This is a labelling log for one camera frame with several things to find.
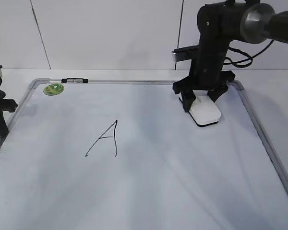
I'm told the black cable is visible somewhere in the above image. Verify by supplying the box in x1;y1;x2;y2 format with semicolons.
223;38;276;69

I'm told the white magnetic whiteboard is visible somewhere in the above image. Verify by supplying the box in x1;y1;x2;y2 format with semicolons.
0;81;288;230

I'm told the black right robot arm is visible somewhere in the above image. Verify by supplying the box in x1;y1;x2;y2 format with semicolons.
172;0;288;112

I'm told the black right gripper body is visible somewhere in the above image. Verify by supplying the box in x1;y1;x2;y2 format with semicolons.
173;2;231;94

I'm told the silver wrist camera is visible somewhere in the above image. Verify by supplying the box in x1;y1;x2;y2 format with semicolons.
172;45;198;62

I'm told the round green magnet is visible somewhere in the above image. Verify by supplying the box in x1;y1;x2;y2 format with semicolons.
43;83;64;96

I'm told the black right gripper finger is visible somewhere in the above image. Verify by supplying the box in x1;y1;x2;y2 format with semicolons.
180;90;196;113
207;84;228;103

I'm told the white whiteboard eraser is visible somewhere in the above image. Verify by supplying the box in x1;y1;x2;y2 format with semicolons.
187;91;221;127

